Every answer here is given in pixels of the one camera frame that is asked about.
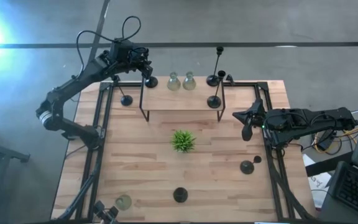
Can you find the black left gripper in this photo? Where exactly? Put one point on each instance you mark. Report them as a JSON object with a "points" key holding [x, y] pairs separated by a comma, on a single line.
{"points": [[138, 57]]}

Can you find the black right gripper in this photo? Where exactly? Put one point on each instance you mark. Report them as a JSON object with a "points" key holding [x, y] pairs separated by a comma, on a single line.
{"points": [[258, 113]]}

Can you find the black metal candlestick holder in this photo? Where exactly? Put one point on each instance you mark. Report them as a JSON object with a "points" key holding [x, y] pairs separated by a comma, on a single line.
{"points": [[213, 102], [180, 195], [247, 167], [212, 81], [151, 82], [126, 100]]}

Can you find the ribbed clear glass candle holder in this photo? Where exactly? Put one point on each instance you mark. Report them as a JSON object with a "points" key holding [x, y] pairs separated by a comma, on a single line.
{"points": [[173, 84], [189, 83], [123, 203]]}

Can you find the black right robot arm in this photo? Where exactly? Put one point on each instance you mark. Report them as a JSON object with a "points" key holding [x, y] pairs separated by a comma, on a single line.
{"points": [[322, 119]]}

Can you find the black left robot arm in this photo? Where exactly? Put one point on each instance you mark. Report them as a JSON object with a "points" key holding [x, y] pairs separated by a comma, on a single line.
{"points": [[85, 73]]}

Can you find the green plant in white pot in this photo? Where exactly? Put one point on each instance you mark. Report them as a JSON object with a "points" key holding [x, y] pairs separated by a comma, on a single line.
{"points": [[183, 141]]}

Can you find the black power adapter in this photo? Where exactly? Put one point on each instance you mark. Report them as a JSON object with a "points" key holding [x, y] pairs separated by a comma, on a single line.
{"points": [[325, 143]]}

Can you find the white paper sheet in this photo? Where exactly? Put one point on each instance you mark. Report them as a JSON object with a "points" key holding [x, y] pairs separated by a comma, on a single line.
{"points": [[319, 183]]}

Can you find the dark side desk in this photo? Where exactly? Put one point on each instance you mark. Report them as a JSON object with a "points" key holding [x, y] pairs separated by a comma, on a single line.
{"points": [[331, 214]]}

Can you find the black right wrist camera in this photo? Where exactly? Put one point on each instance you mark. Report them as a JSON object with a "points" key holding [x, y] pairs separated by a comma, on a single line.
{"points": [[275, 119]]}

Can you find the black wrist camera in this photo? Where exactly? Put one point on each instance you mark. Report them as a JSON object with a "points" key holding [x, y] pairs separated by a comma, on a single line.
{"points": [[275, 119], [120, 51]]}

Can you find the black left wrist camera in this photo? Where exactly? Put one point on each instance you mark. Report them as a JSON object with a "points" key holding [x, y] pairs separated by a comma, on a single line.
{"points": [[120, 51]]}

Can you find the wooden shelf riser black frame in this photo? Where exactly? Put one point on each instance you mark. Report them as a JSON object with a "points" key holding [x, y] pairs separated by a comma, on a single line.
{"points": [[182, 99]]}

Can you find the black aluminium table frame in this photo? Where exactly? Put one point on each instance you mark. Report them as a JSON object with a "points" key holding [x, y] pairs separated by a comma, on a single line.
{"points": [[104, 86]]}

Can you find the black clamp bracket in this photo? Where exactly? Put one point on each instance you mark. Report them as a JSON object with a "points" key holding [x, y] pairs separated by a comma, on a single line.
{"points": [[104, 213]]}

